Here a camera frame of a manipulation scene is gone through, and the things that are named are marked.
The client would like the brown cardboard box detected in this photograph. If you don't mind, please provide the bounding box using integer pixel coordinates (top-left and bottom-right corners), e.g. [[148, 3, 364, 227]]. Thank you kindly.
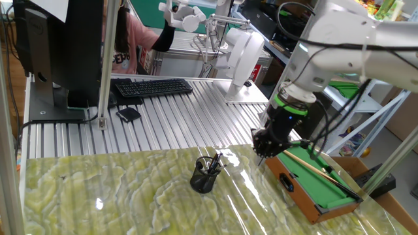
[[331, 155, 418, 234]]

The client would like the black wallet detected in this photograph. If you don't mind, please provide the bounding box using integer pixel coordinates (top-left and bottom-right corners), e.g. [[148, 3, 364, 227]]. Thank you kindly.
[[116, 106, 142, 123]]

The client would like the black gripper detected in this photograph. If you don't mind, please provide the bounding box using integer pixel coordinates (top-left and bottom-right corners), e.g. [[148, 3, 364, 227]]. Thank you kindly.
[[250, 103, 308, 166]]

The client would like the green marble pattern mat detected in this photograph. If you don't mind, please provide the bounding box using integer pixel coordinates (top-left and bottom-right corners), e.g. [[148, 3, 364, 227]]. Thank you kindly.
[[22, 143, 412, 235]]

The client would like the white red carton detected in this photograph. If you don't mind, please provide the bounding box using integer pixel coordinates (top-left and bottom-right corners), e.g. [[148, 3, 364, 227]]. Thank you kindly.
[[140, 45, 154, 74]]

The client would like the person in pink shirt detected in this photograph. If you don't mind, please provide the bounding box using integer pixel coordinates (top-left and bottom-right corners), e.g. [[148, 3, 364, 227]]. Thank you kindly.
[[110, 0, 160, 75]]

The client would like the silver articulated stand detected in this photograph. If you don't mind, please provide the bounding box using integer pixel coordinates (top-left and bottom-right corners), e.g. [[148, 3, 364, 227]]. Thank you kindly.
[[195, 12, 251, 78]]

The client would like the white metal shelf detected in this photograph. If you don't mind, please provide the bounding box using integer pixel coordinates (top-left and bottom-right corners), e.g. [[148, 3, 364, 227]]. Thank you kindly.
[[233, 0, 418, 157]]

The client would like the black keyboard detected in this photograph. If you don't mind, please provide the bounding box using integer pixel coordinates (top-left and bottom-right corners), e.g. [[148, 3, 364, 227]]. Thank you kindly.
[[115, 78, 194, 99]]

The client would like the colourful toy pile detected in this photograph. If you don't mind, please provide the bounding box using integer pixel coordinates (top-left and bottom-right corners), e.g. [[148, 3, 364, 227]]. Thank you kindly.
[[339, 127, 372, 158]]

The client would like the black storage case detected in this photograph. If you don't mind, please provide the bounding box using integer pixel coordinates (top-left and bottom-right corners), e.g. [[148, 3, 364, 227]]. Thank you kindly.
[[240, 5, 306, 43]]

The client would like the black computer monitor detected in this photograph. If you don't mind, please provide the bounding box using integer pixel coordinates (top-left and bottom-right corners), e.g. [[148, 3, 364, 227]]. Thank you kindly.
[[12, 0, 105, 123]]

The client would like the mini pool table toy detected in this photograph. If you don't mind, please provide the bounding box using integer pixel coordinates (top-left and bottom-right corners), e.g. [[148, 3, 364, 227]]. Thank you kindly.
[[264, 140, 364, 225]]

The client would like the pale drink bottle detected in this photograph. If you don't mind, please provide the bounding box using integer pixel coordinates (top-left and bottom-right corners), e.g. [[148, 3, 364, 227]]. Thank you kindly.
[[383, 0, 406, 24]]

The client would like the aluminium frame post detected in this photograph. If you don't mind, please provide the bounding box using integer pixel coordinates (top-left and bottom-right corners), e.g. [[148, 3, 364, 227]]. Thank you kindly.
[[361, 125, 418, 196], [0, 48, 25, 235], [97, 0, 120, 131]]

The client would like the silver aluminium case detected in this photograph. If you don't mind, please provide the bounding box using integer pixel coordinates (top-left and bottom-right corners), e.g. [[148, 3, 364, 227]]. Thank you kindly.
[[150, 27, 274, 79]]

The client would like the white teleoperation handle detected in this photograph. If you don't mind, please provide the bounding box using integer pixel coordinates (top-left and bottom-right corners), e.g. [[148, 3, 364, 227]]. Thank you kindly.
[[158, 0, 207, 33]]

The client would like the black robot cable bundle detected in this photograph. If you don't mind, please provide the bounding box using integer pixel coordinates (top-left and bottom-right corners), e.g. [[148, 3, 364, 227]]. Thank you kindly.
[[276, 1, 418, 161]]

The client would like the wooden cue stick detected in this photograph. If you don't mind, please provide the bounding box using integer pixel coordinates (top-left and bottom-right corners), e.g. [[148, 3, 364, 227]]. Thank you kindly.
[[283, 149, 362, 200]]

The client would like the black mouse pad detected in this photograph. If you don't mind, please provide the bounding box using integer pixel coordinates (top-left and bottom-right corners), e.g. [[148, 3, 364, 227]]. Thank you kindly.
[[109, 78, 144, 107]]

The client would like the black plastic stand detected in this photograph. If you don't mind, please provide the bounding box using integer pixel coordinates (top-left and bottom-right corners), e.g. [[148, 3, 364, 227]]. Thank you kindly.
[[354, 163, 396, 199]]

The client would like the black clip pen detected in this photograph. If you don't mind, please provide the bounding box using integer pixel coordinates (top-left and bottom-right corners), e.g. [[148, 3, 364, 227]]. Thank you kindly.
[[207, 155, 218, 177]]

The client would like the white paper note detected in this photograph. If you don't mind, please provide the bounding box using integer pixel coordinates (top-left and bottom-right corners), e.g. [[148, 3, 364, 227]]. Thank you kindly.
[[29, 0, 69, 23]]

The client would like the black monitor cable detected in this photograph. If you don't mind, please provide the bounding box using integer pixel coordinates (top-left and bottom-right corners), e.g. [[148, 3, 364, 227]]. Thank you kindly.
[[14, 112, 99, 158]]

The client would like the black sleeved forearm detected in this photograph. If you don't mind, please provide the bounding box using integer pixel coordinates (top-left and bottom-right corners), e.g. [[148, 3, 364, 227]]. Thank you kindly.
[[151, 20, 176, 52]]

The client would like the black mesh pen holder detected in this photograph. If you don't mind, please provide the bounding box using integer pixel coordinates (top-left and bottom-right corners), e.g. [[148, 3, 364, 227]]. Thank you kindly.
[[189, 156, 223, 194]]

